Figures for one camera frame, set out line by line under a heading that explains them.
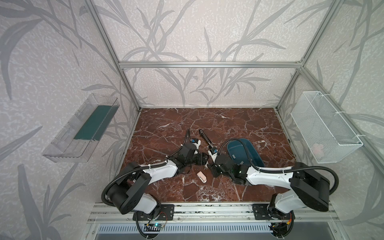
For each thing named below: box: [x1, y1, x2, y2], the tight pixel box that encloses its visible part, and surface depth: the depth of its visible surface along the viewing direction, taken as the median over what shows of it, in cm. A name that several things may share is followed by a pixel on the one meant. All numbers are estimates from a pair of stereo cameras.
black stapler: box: [199, 129, 215, 149], surface depth 101 cm
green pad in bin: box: [73, 105, 120, 141], surface depth 68 cm
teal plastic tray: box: [227, 138, 265, 168], surface depth 95 cm
